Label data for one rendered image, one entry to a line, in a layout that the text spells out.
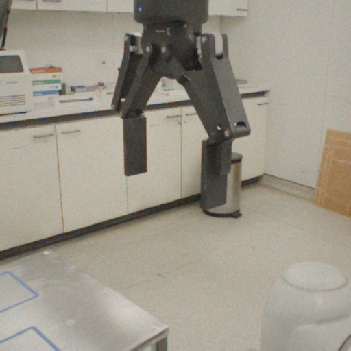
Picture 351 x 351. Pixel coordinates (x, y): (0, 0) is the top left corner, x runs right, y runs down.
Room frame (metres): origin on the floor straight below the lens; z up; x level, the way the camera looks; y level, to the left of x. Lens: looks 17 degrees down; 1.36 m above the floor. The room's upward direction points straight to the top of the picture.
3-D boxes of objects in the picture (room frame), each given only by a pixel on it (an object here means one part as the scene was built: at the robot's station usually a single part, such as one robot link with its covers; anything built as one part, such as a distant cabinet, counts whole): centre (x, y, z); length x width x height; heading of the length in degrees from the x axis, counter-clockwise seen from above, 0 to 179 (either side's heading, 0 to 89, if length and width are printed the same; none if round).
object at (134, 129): (0.52, 0.04, 1.22); 0.03 x 0.01 x 0.07; 129
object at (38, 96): (3.14, 0.93, 0.94); 0.23 x 0.13 x 0.07; 134
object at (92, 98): (2.95, 0.65, 0.93); 0.30 x 0.10 x 0.06; 121
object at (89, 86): (3.32, 0.61, 0.97); 0.24 x 0.12 x 0.13; 118
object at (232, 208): (3.29, -0.40, 0.23); 0.38 x 0.31 x 0.46; 39
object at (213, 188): (0.42, -0.04, 1.22); 0.03 x 0.01 x 0.07; 129
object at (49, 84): (3.15, 0.91, 1.01); 0.23 x 0.12 x 0.08; 128
